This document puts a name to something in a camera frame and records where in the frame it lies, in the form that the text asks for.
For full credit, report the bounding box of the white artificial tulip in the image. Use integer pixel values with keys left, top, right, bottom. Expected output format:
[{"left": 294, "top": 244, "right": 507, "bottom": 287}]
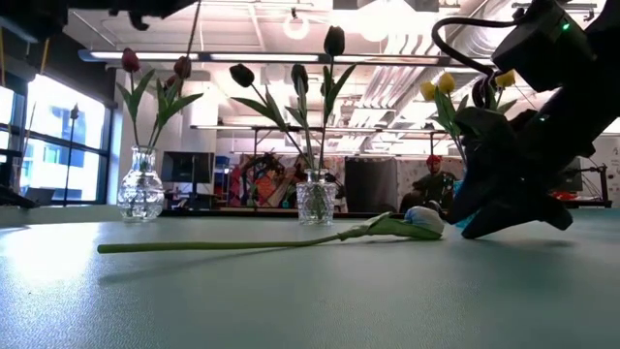
[{"left": 96, "top": 206, "right": 446, "bottom": 255}]

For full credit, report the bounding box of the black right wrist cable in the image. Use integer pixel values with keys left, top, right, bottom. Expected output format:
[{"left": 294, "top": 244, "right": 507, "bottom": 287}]
[{"left": 430, "top": 16, "right": 527, "bottom": 111}]

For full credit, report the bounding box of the clear bulbous glass vase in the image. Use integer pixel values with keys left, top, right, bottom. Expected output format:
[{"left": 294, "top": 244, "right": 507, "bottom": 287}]
[{"left": 117, "top": 146, "right": 166, "bottom": 223}]

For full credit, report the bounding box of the black tripod stand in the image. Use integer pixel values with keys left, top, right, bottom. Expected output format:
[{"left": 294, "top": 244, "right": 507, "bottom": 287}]
[{"left": 64, "top": 102, "right": 81, "bottom": 205}]

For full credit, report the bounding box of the yellow artificial tulip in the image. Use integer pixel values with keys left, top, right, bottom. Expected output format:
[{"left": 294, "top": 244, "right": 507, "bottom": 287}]
[
  {"left": 418, "top": 80, "right": 469, "bottom": 169},
  {"left": 486, "top": 69, "right": 518, "bottom": 115},
  {"left": 435, "top": 72, "right": 470, "bottom": 169}
]

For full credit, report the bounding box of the black partition panel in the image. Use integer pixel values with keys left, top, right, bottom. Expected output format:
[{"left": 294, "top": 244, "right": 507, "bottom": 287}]
[{"left": 344, "top": 155, "right": 399, "bottom": 213}]

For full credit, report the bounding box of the black monitor on stand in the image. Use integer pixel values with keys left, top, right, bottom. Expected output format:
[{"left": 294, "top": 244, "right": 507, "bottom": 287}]
[{"left": 161, "top": 150, "right": 216, "bottom": 195}]

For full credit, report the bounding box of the black overhead beam with lights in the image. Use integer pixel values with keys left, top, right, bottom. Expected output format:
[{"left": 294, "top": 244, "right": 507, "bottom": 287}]
[{"left": 79, "top": 48, "right": 495, "bottom": 68}]

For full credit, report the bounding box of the large black-framed window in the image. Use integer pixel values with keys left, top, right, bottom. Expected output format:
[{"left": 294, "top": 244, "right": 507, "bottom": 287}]
[{"left": 0, "top": 72, "right": 113, "bottom": 205}]

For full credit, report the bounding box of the black monitor on arm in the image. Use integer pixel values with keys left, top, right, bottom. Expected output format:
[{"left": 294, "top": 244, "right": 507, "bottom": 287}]
[{"left": 556, "top": 157, "right": 584, "bottom": 193}]

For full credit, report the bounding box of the black background rig frame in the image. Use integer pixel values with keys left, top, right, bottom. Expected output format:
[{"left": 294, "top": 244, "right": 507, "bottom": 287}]
[{"left": 190, "top": 123, "right": 466, "bottom": 210}]

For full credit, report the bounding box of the person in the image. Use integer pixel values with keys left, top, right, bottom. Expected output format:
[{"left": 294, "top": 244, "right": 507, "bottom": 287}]
[{"left": 399, "top": 153, "right": 459, "bottom": 214}]

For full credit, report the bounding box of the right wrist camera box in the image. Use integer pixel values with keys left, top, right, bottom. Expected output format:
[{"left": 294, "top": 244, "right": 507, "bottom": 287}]
[{"left": 491, "top": 0, "right": 597, "bottom": 93}]

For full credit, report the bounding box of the blue glass vase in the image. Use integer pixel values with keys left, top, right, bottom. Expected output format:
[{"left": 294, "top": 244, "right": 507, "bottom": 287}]
[{"left": 452, "top": 178, "right": 481, "bottom": 231}]

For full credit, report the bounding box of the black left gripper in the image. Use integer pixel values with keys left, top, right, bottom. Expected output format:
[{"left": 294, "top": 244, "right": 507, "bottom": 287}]
[{"left": 108, "top": 0, "right": 198, "bottom": 31}]

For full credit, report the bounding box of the white ring ceiling fixture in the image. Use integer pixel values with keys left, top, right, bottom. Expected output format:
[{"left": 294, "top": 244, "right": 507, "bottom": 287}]
[{"left": 283, "top": 13, "right": 311, "bottom": 42}]

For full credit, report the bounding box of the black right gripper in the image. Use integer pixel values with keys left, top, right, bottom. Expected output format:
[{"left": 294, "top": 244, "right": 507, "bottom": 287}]
[{"left": 445, "top": 86, "right": 611, "bottom": 240}]

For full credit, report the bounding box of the clear squat glass vase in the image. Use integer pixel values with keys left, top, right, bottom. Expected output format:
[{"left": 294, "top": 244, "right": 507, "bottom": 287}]
[{"left": 295, "top": 168, "right": 339, "bottom": 226}]

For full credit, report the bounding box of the black artificial tulip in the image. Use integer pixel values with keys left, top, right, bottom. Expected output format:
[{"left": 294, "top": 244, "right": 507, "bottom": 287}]
[
  {"left": 317, "top": 24, "right": 358, "bottom": 222},
  {"left": 229, "top": 63, "right": 316, "bottom": 222},
  {"left": 284, "top": 63, "right": 319, "bottom": 222}
]

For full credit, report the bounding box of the colourful wall art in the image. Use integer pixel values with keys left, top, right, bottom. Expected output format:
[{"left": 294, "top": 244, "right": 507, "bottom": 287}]
[{"left": 227, "top": 153, "right": 348, "bottom": 208}]

